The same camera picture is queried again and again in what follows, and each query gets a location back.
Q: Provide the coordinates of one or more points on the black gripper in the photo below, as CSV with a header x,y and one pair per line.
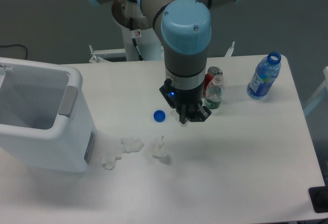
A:
x,y
187,103

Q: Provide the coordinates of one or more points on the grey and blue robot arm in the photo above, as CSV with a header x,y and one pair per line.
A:
x,y
184,72

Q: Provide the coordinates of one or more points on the white crumpled paper ball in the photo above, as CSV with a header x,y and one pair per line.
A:
x,y
158,151

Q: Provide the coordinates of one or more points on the white crumpled tissue paper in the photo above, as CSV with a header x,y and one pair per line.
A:
x,y
125,145

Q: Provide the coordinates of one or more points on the white plastic trash bin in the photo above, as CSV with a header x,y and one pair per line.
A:
x,y
45,119

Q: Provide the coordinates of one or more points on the small clear plastic bottle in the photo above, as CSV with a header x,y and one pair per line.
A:
x,y
214,92

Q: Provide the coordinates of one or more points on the blue bottle cap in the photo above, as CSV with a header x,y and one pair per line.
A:
x,y
159,116

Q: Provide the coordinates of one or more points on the red soda can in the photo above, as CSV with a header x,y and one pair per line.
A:
x,y
211,72

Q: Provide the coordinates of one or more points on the blue plastic drink bottle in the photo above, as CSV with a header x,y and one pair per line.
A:
x,y
264,76

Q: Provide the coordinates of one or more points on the black device at table edge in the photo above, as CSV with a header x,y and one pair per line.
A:
x,y
318,196

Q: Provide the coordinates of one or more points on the white frame at right edge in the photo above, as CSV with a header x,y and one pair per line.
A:
x,y
317,96

